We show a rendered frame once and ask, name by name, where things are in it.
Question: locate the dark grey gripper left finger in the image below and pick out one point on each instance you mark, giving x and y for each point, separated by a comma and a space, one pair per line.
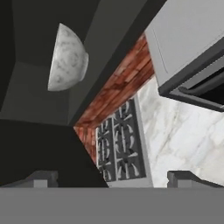
43, 178

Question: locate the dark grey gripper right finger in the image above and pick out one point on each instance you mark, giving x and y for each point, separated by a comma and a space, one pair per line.
181, 178

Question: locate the dark grey cabinet door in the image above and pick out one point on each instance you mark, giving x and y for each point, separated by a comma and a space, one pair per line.
43, 151

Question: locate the dark grey open cabinet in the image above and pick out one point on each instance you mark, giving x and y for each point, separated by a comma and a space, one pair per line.
43, 73

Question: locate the grey hob with black grates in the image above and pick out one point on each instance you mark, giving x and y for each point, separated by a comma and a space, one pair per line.
122, 145

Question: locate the white marble bowl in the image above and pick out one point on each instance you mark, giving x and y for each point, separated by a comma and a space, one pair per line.
67, 59

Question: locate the grey range hood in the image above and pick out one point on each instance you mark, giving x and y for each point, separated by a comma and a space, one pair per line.
186, 49

